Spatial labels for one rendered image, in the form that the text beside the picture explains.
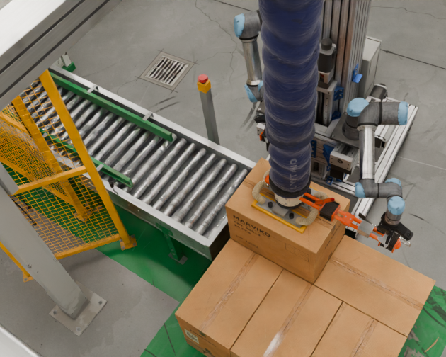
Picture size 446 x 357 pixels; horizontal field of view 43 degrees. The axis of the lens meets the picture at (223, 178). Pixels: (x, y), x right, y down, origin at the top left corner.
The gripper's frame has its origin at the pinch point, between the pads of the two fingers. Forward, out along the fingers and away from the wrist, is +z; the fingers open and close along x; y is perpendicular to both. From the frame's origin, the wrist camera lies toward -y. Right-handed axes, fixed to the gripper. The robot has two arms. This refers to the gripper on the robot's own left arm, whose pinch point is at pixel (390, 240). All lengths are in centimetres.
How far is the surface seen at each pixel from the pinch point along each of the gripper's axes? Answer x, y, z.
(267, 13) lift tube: 12, 62, -130
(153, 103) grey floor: -73, 248, 107
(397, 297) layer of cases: 2, -14, 53
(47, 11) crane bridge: 99, 53, -198
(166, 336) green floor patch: 87, 105, 107
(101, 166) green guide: 29, 194, 43
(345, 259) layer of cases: -3, 23, 53
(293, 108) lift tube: 9, 53, -81
